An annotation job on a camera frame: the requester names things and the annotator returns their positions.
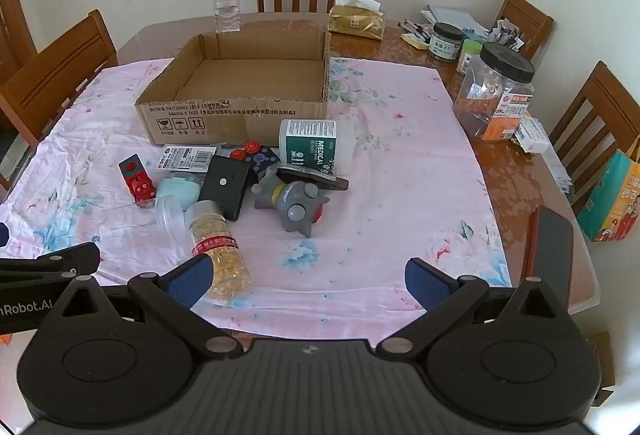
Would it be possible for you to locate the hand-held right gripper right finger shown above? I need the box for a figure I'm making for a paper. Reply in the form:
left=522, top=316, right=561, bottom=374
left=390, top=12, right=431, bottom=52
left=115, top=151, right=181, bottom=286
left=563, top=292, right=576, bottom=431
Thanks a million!
left=376, top=257, right=569, bottom=360

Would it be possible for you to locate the yellow capsule bottle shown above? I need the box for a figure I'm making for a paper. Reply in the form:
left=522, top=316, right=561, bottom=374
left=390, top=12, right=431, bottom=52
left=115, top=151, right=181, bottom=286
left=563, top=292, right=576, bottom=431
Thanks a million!
left=184, top=200, right=253, bottom=301

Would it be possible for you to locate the black power bank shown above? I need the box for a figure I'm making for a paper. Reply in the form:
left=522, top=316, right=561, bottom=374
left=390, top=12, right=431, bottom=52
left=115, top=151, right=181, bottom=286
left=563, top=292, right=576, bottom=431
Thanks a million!
left=200, top=155, right=252, bottom=222

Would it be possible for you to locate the smartphone in red case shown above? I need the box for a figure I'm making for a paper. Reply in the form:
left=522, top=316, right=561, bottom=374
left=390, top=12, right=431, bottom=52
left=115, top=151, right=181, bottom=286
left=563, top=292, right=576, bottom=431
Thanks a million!
left=520, top=206, right=575, bottom=312

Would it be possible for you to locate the stack of papers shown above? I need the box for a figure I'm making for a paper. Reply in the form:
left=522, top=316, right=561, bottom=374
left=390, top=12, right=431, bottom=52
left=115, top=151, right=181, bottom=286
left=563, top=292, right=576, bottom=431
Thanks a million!
left=419, top=5, right=489, bottom=41

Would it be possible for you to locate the grey toy figure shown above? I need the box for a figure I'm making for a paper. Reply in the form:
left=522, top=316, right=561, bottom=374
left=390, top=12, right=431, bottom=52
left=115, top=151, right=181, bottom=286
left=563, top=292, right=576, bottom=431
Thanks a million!
left=251, top=165, right=331, bottom=234

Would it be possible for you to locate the clear plastic cup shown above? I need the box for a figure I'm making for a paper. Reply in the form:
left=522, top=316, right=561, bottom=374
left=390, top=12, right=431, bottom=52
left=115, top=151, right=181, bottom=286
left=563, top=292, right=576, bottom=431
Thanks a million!
left=154, top=196, right=194, bottom=244

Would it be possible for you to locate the large clear jar black lid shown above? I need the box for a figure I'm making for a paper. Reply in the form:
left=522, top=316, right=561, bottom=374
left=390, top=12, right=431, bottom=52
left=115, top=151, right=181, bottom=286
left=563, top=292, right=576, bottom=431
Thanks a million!
left=453, top=41, right=536, bottom=144

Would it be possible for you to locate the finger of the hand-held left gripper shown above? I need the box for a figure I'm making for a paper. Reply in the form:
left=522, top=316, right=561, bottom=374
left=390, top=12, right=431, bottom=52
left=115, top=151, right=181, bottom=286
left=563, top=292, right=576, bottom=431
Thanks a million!
left=0, top=242, right=102, bottom=290

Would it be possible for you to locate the clear pen refill box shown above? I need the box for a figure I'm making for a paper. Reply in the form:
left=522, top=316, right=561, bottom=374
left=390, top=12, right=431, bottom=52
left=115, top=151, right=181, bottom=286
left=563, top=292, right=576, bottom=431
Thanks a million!
left=157, top=144, right=219, bottom=172

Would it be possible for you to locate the bunch of black pens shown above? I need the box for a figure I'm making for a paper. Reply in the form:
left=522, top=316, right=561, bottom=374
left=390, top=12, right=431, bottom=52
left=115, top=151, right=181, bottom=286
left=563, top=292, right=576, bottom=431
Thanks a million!
left=399, top=18, right=432, bottom=44

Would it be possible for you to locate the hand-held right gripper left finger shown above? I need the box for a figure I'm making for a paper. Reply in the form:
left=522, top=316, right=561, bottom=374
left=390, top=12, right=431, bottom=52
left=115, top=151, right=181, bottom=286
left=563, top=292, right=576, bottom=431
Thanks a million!
left=52, top=255, right=246, bottom=362

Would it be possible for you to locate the cardboard box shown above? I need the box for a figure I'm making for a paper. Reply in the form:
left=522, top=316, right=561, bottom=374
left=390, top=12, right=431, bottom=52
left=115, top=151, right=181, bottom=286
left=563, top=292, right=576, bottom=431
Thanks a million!
left=134, top=29, right=332, bottom=148

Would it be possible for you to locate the pen holder with stationery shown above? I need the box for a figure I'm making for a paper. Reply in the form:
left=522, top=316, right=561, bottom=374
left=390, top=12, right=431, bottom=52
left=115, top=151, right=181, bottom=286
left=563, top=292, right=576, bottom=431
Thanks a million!
left=489, top=17, right=526, bottom=51

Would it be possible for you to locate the colourful paper bag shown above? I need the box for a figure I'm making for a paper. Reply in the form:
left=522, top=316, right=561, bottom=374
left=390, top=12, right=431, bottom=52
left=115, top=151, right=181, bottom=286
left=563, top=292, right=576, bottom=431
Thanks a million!
left=576, top=149, right=640, bottom=244

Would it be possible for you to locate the small dark jar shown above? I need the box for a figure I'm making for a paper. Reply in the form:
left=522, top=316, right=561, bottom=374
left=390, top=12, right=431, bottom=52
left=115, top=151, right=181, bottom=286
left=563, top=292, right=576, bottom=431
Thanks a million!
left=427, top=21, right=465, bottom=64

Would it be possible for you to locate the light blue round case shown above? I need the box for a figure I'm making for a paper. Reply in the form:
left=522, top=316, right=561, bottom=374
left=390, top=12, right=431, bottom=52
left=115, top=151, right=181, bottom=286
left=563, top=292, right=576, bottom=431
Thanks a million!
left=156, top=171, right=203, bottom=208

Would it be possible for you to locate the pink floral tablecloth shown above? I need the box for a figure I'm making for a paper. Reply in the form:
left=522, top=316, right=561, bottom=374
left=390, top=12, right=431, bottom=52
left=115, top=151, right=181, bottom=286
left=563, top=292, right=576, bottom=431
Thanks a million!
left=0, top=57, right=514, bottom=335

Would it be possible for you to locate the black toy train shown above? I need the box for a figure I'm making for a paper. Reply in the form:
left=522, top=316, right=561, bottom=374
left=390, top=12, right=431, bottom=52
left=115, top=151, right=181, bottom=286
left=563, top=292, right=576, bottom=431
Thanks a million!
left=229, top=141, right=281, bottom=184

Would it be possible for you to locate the clear tape dispenser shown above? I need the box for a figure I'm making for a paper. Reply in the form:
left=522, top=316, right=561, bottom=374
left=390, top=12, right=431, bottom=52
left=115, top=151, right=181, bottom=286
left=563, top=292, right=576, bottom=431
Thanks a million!
left=276, top=166, right=350, bottom=191

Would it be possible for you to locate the small white box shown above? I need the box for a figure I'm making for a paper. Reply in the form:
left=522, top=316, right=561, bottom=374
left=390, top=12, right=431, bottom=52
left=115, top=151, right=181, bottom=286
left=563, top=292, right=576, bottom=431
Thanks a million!
left=511, top=117, right=551, bottom=155

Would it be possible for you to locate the white container with green label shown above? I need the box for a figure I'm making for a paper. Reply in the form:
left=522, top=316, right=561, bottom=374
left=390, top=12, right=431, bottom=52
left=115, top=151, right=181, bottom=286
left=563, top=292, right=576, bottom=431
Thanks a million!
left=278, top=119, right=354, bottom=176

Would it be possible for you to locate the brown wooden door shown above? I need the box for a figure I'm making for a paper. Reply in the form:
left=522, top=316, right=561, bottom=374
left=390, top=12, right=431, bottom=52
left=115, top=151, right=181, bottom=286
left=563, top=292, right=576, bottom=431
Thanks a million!
left=0, top=0, right=39, bottom=86

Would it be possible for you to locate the red toy train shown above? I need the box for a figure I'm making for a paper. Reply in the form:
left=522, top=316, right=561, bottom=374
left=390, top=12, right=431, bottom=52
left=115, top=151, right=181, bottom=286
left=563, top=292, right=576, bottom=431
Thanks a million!
left=118, top=154, right=157, bottom=210

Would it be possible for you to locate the small green jar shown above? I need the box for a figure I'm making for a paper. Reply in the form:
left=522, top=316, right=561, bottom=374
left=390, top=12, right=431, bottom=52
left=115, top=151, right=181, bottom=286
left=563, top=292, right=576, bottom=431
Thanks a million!
left=456, top=39, right=484, bottom=75

